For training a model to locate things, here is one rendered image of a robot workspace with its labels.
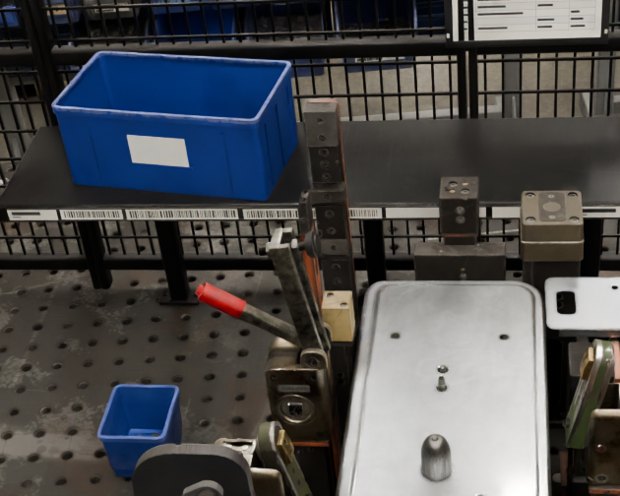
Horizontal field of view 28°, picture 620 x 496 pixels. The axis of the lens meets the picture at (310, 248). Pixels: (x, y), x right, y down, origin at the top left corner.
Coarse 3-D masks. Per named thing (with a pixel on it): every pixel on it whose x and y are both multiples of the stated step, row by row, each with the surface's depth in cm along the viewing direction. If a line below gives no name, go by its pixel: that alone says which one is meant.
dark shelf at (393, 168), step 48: (48, 144) 188; (384, 144) 179; (432, 144) 177; (480, 144) 176; (528, 144) 175; (576, 144) 174; (48, 192) 177; (96, 192) 176; (144, 192) 175; (288, 192) 171; (384, 192) 169; (432, 192) 168; (480, 192) 167
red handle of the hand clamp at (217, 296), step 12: (204, 288) 136; (216, 288) 137; (204, 300) 137; (216, 300) 137; (228, 300) 137; (240, 300) 138; (228, 312) 137; (240, 312) 137; (252, 312) 138; (264, 312) 139; (252, 324) 138; (264, 324) 138; (276, 324) 138; (288, 324) 139; (288, 336) 139
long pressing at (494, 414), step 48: (384, 288) 157; (432, 288) 156; (480, 288) 155; (528, 288) 155; (384, 336) 150; (432, 336) 149; (480, 336) 148; (528, 336) 147; (384, 384) 143; (432, 384) 142; (480, 384) 141; (528, 384) 141; (384, 432) 137; (432, 432) 136; (480, 432) 135; (528, 432) 135; (384, 480) 131; (432, 480) 130; (480, 480) 130; (528, 480) 129
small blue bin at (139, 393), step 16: (112, 400) 176; (128, 400) 180; (144, 400) 179; (160, 400) 179; (176, 400) 176; (112, 416) 176; (128, 416) 182; (144, 416) 181; (160, 416) 181; (176, 416) 177; (112, 432) 176; (128, 432) 182; (144, 432) 183; (160, 432) 182; (176, 432) 177; (112, 448) 172; (128, 448) 172; (144, 448) 171; (112, 464) 174; (128, 464) 174
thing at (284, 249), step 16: (272, 240) 131; (288, 240) 133; (304, 240) 130; (272, 256) 131; (288, 256) 130; (288, 272) 132; (304, 272) 135; (288, 288) 133; (304, 288) 136; (288, 304) 134; (304, 304) 134; (304, 320) 136; (320, 320) 139; (304, 336) 137; (320, 336) 140
